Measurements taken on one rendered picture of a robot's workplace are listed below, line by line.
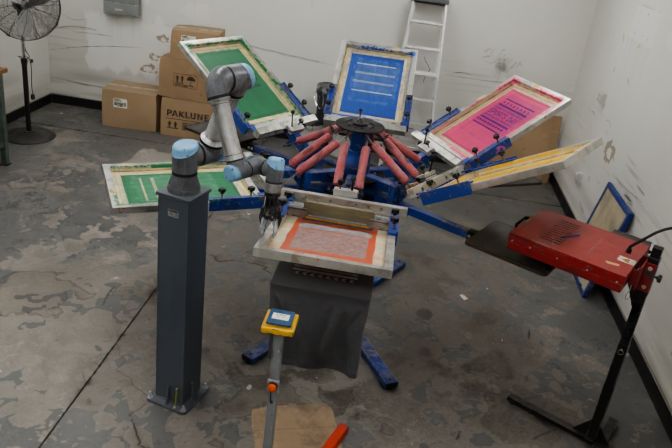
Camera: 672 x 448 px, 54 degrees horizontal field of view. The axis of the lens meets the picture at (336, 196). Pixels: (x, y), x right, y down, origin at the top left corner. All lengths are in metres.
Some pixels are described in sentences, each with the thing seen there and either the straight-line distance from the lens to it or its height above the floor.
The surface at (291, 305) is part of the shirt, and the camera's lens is 2.96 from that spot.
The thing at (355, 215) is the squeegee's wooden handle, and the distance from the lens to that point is 3.27.
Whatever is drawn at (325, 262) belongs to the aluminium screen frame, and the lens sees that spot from 2.73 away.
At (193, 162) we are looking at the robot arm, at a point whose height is 1.36.
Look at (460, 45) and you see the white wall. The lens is 7.21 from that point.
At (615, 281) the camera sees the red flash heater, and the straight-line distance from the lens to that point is 3.32.
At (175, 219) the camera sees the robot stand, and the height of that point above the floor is 1.08.
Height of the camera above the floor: 2.48
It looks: 23 degrees down
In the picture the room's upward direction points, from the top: 7 degrees clockwise
